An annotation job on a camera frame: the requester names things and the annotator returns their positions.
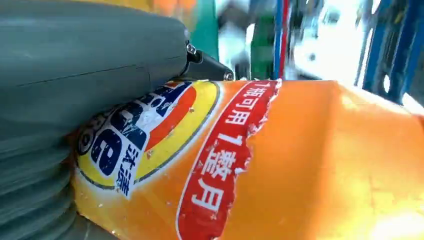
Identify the blue metal frame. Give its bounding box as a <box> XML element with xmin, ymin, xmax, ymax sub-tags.
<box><xmin>353</xmin><ymin>0</ymin><xmax>424</xmax><ymax>108</ymax></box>

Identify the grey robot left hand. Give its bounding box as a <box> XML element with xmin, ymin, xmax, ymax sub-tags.
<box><xmin>0</xmin><ymin>0</ymin><xmax>235</xmax><ymax>142</ymax></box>

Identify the orange drink bottle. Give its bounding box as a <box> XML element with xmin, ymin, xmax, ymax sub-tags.
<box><xmin>70</xmin><ymin>78</ymin><xmax>424</xmax><ymax>240</ymax></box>

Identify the green table mat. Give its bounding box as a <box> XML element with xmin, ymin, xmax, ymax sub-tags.
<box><xmin>190</xmin><ymin>0</ymin><xmax>220</xmax><ymax>61</ymax></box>

